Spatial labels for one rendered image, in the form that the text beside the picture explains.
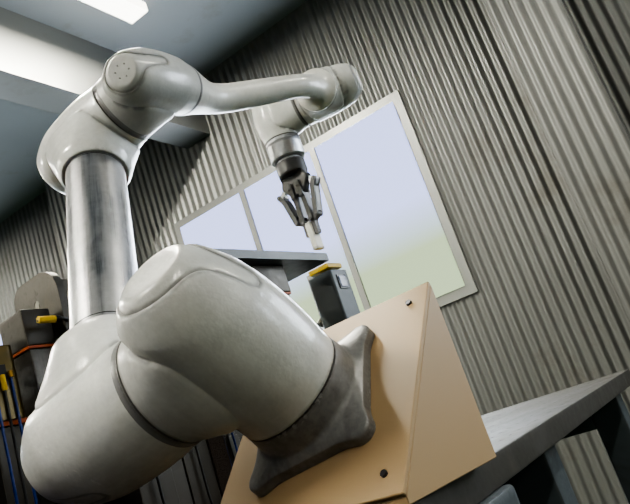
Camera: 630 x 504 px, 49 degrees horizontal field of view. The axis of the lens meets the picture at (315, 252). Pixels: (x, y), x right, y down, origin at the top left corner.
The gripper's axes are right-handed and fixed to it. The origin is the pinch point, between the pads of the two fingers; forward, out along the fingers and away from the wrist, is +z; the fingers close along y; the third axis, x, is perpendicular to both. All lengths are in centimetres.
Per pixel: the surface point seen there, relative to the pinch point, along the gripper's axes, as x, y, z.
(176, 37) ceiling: -135, 133, -193
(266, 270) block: 27.1, -3.9, 10.8
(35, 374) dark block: 74, 9, 23
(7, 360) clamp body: 77, 11, 20
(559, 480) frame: 14, -40, 65
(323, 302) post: 3.6, 1.3, 16.6
